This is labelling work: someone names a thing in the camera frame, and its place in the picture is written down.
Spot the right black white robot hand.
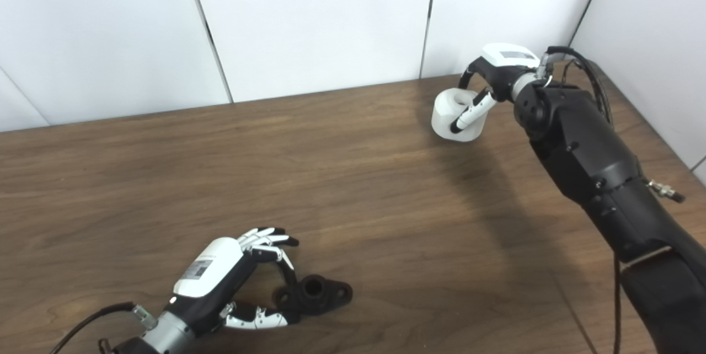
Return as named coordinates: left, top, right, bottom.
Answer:
left=450, top=44, right=541, bottom=135

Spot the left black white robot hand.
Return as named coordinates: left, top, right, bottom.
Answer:
left=165, top=227, right=301, bottom=338

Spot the round white plastic piece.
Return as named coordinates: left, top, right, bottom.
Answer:
left=431, top=88, right=486, bottom=142

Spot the black flanged holder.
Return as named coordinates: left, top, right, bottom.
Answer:
left=273, top=275, right=354, bottom=316

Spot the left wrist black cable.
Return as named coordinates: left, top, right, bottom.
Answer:
left=49, top=302, right=136, bottom=354

